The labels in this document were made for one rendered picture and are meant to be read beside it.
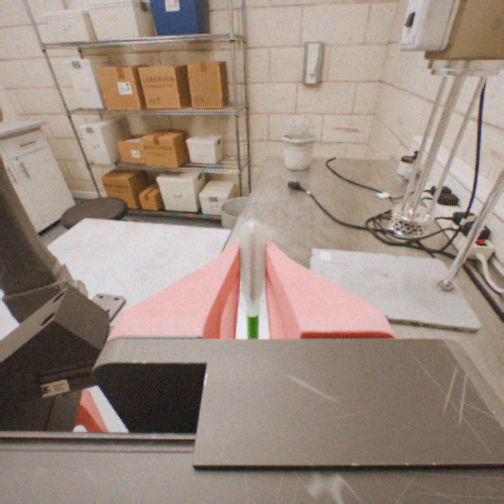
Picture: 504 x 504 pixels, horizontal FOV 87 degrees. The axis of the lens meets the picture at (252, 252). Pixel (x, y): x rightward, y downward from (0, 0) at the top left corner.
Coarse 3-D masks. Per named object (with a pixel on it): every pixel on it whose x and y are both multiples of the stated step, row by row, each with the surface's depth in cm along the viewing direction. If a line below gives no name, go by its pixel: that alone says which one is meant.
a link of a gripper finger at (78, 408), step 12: (60, 396) 20; (72, 396) 21; (84, 396) 22; (60, 408) 19; (72, 408) 20; (84, 408) 21; (96, 408) 23; (48, 420) 18; (60, 420) 19; (72, 420) 19; (84, 420) 22; (96, 420) 22
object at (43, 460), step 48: (0, 432) 4; (48, 432) 4; (96, 432) 4; (0, 480) 3; (48, 480) 3; (96, 480) 3; (144, 480) 3; (192, 480) 3; (240, 480) 3; (288, 480) 3; (336, 480) 3; (384, 480) 3; (432, 480) 3; (480, 480) 3
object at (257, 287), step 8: (256, 224) 11; (256, 232) 11; (264, 232) 11; (256, 240) 11; (264, 240) 11; (256, 248) 11; (264, 248) 12; (256, 256) 11; (264, 256) 12; (256, 264) 12; (264, 264) 12; (256, 272) 12; (264, 272) 12; (256, 280) 12; (264, 280) 13; (256, 288) 13; (256, 296) 13
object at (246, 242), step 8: (248, 224) 11; (240, 232) 11; (248, 232) 11; (240, 240) 11; (248, 240) 11; (240, 248) 12; (248, 248) 11; (240, 256) 12; (248, 256) 11; (240, 264) 12; (248, 264) 12; (240, 272) 13; (248, 272) 12; (240, 280) 13; (248, 280) 12; (248, 288) 13; (248, 296) 13
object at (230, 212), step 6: (234, 198) 204; (240, 198) 205; (222, 204) 196; (228, 204) 202; (234, 204) 206; (240, 204) 207; (222, 210) 192; (228, 210) 203; (234, 210) 208; (240, 210) 209; (222, 216) 188; (228, 216) 182; (234, 216) 209; (222, 222) 193; (228, 222) 185; (234, 222) 183; (228, 228) 189
